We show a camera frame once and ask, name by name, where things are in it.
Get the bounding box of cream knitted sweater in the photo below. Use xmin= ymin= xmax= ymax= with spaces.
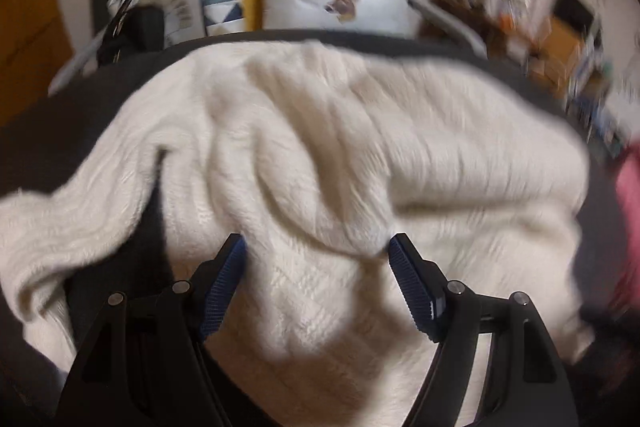
xmin=1 ymin=42 xmax=589 ymax=426

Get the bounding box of black handbag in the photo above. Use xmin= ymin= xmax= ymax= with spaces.
xmin=96 ymin=5 xmax=165 ymax=67

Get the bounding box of wooden side table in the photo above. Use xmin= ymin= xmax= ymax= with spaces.
xmin=430 ymin=0 xmax=585 ymax=98

